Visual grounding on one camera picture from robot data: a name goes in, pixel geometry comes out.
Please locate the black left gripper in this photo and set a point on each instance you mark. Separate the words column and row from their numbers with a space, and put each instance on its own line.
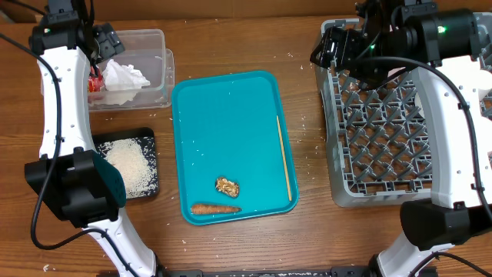
column 109, row 42

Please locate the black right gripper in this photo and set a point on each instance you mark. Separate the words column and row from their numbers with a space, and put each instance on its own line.
column 347, row 41

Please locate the white napkin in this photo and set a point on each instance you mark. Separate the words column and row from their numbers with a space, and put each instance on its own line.
column 123, row 77

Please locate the red snack wrapper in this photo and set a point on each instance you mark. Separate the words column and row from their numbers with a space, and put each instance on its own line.
column 95, row 80

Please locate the pile of rice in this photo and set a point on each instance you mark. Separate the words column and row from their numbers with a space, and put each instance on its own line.
column 130, row 165

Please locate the brown food scrap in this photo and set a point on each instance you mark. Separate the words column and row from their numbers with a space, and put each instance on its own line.
column 227, row 187

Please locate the orange carrot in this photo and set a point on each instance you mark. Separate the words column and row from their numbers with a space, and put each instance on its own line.
column 209, row 209

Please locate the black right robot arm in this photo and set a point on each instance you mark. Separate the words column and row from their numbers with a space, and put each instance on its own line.
column 418, row 33

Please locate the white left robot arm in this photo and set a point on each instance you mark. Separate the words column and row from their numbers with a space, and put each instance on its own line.
column 70, row 177

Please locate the clear plastic bin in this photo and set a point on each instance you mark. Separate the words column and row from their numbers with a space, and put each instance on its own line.
column 147, row 56

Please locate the grey dish rack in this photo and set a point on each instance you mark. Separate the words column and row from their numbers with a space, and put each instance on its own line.
column 418, row 135

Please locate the black tray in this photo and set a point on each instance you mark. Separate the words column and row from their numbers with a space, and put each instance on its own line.
column 150, row 134

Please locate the wooden chopstick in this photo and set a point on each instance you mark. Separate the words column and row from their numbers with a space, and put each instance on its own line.
column 287, row 180

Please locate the teal plastic tray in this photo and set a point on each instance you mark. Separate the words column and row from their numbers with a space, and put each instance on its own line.
column 225, row 126

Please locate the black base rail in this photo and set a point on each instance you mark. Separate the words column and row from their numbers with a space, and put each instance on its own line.
column 269, row 273

